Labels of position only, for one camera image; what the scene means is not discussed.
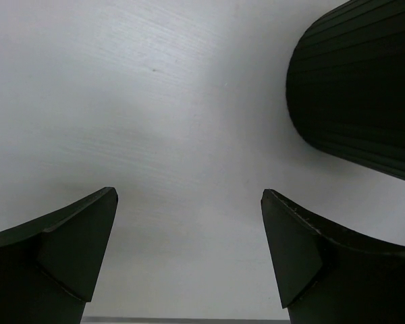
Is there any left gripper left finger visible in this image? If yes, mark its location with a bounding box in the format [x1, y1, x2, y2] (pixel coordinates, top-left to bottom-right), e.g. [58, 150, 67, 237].
[0, 187, 118, 323]

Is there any black ribbed plastic bin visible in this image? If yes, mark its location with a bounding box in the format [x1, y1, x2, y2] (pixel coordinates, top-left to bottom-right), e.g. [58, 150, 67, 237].
[286, 1, 405, 180]

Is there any aluminium rail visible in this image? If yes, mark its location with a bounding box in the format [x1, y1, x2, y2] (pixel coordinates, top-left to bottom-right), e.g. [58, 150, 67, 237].
[81, 316, 290, 324]

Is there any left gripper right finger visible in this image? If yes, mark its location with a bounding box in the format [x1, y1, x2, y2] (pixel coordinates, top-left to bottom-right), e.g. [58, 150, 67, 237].
[261, 189, 405, 323]

